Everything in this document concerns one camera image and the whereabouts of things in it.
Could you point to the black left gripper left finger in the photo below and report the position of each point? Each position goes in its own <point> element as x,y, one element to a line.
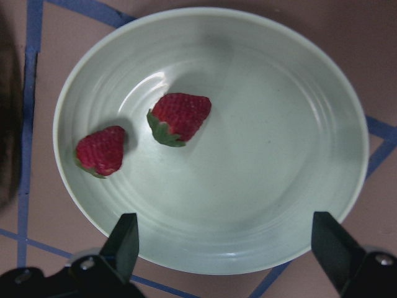
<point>122,246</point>

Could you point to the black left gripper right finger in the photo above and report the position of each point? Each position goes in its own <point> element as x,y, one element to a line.
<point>337,252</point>

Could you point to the strawberry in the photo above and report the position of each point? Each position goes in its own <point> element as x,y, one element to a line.
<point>101,153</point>
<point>177,117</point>

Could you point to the light green plate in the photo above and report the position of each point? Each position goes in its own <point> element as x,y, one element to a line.
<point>286,136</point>

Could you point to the brown wicker basket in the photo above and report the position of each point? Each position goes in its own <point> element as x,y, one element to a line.
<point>11,115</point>

